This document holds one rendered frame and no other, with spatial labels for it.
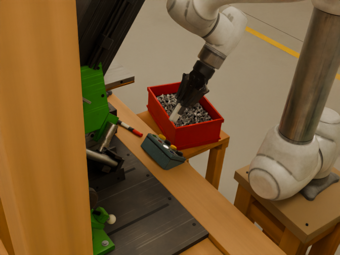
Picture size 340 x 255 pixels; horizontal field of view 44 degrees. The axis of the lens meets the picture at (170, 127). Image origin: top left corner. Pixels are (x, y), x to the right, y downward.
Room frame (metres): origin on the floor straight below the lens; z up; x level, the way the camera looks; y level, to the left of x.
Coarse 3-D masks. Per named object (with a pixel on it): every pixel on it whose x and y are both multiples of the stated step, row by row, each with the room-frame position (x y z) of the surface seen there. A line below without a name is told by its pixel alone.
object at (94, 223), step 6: (90, 210) 0.74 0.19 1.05; (96, 210) 0.77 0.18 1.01; (102, 210) 0.78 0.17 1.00; (96, 216) 0.77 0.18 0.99; (102, 216) 0.77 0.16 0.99; (108, 216) 0.78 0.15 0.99; (96, 222) 0.75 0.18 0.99; (102, 222) 0.76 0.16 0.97; (96, 228) 0.74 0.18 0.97; (102, 228) 0.75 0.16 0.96
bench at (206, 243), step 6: (204, 240) 0.81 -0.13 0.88; (192, 246) 0.78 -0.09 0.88; (198, 246) 0.78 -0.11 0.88; (204, 246) 0.78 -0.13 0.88; (210, 246) 0.79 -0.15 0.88; (186, 252) 0.76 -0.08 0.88; (192, 252) 0.76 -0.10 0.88; (198, 252) 0.76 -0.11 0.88; (204, 252) 0.76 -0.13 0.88; (210, 252) 0.77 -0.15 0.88; (216, 252) 0.77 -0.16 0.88
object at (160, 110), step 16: (160, 96) 1.57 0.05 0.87; (160, 112) 1.43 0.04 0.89; (192, 112) 1.46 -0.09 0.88; (208, 112) 1.47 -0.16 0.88; (160, 128) 1.41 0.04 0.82; (176, 128) 1.29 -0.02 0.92; (192, 128) 1.32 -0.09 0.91; (208, 128) 1.35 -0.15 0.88; (176, 144) 1.30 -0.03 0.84; (192, 144) 1.32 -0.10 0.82
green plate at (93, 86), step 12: (84, 72) 1.08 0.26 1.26; (96, 72) 1.10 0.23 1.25; (84, 84) 1.07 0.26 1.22; (96, 84) 1.09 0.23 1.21; (84, 96) 1.06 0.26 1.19; (96, 96) 1.08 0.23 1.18; (84, 108) 1.05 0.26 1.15; (96, 108) 1.07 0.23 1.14; (108, 108) 1.09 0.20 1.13; (84, 120) 1.04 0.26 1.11; (96, 120) 1.06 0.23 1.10
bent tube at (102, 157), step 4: (84, 100) 1.02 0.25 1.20; (88, 100) 1.02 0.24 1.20; (88, 148) 0.99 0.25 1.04; (88, 152) 0.98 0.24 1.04; (92, 152) 0.99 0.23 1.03; (96, 152) 1.00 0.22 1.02; (88, 156) 0.97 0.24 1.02; (92, 156) 0.98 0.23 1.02; (96, 156) 0.99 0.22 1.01; (100, 156) 1.00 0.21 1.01; (104, 156) 1.00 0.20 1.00; (108, 156) 1.02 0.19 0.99; (96, 160) 0.99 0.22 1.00; (100, 160) 0.99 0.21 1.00; (104, 160) 1.00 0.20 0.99; (108, 160) 1.00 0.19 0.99; (112, 160) 1.01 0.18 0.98; (116, 160) 1.02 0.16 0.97; (108, 164) 1.00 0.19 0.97; (112, 164) 1.01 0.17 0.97; (116, 164) 1.02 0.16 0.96
